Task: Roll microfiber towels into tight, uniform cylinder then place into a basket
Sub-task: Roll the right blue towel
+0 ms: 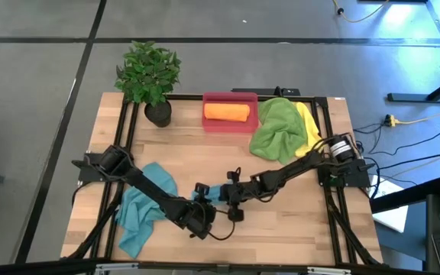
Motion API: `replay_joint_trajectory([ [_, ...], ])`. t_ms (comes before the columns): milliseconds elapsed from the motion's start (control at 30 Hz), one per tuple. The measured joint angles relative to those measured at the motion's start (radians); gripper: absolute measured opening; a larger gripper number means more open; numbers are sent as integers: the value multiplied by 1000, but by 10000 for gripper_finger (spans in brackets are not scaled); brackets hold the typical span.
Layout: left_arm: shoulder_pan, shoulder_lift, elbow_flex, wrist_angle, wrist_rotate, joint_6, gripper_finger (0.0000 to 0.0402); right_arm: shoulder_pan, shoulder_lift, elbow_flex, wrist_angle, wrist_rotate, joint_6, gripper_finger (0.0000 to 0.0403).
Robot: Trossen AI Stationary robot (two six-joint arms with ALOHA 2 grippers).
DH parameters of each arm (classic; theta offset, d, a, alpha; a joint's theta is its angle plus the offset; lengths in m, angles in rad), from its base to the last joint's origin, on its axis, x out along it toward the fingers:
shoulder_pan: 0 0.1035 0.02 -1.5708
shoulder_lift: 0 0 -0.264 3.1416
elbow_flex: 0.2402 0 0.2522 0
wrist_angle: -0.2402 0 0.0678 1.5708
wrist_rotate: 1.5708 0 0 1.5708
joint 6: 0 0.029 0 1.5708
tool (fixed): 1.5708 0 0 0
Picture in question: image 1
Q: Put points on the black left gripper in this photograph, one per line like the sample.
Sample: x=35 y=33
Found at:
x=191 y=217

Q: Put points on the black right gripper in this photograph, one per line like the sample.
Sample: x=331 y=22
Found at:
x=236 y=193

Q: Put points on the teal microfiber towel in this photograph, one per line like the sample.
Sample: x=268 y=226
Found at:
x=214 y=193
x=140 y=217

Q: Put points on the green microfiber towel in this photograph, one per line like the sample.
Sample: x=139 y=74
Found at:
x=279 y=130

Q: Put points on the orange microfiber towel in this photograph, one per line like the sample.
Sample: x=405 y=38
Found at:
x=225 y=112

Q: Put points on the yellow microfiber towel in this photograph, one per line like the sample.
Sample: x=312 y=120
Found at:
x=311 y=126

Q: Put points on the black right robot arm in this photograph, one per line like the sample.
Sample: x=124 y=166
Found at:
x=292 y=170

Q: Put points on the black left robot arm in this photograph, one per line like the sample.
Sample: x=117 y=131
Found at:
x=147 y=187

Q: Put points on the pink translucent plastic basket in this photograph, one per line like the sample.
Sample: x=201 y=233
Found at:
x=229 y=128

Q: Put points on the artificial green potted plant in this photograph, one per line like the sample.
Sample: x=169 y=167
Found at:
x=147 y=74

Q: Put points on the white flat box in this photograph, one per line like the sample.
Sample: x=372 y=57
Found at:
x=392 y=217

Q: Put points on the black office desk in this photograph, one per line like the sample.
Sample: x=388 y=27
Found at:
x=434 y=221

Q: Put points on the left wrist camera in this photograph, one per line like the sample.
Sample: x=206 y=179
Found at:
x=206 y=214

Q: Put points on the silver aluminium bracket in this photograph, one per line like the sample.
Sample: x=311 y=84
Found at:
x=117 y=266
x=329 y=270

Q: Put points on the black bracket bar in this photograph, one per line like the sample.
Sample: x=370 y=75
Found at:
x=266 y=91

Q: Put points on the black aluminium table frame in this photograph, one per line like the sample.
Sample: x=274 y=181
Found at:
x=185 y=97

